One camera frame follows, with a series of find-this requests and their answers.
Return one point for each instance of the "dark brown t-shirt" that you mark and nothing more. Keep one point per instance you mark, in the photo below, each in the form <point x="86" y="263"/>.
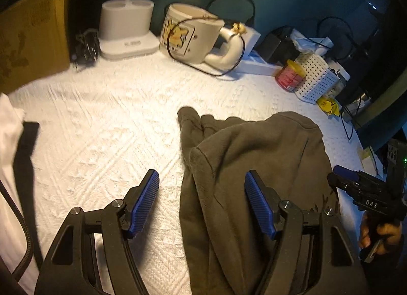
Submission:
<point x="242" y="180"/>

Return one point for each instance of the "white crumpled tissue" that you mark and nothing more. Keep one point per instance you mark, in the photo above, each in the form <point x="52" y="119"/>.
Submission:
<point x="305" y="45"/>

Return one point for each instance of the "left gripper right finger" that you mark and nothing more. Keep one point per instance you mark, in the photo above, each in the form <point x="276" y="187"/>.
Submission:
<point x="311" y="252"/>

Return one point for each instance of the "white usb charger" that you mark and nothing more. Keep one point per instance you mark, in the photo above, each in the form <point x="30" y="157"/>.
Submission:
<point x="251" y="37"/>

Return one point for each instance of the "tissue pack box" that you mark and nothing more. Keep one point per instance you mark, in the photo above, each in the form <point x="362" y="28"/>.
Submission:
<point x="369" y="161"/>

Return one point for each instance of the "yellow green curtain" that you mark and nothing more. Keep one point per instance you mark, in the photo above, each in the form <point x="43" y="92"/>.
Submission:
<point x="386" y="100"/>

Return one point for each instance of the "red can yellow lid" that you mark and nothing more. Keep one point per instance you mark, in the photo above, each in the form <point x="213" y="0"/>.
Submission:
<point x="290" y="76"/>

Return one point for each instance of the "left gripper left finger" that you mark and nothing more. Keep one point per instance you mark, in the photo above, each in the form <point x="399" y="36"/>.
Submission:
<point x="70" y="266"/>

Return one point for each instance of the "cardboard box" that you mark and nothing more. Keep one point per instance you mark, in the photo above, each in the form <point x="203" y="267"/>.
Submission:
<point x="34" y="42"/>

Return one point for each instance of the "white desk lamp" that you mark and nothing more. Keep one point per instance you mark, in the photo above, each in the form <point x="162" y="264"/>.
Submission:
<point x="124" y="29"/>

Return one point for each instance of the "black power adapter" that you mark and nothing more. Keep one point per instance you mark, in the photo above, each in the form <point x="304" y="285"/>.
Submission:
<point x="277" y="47"/>

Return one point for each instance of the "glass jar white lid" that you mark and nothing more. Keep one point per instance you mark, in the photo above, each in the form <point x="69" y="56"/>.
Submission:
<point x="343" y="78"/>

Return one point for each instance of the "white perforated plastic basket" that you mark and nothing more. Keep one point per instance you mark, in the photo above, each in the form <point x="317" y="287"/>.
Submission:
<point x="319" y="77"/>

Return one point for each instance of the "white power strip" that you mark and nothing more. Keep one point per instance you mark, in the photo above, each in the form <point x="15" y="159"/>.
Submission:
<point x="254" y="64"/>

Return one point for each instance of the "white cartoon mug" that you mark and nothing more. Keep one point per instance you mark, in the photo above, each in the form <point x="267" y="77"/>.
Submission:
<point x="192" y="35"/>

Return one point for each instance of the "yellow snack packet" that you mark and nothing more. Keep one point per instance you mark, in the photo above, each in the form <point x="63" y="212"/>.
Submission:
<point x="329" y="106"/>

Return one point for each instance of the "person's right hand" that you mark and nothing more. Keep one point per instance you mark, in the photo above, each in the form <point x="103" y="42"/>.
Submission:
<point x="389" y="233"/>

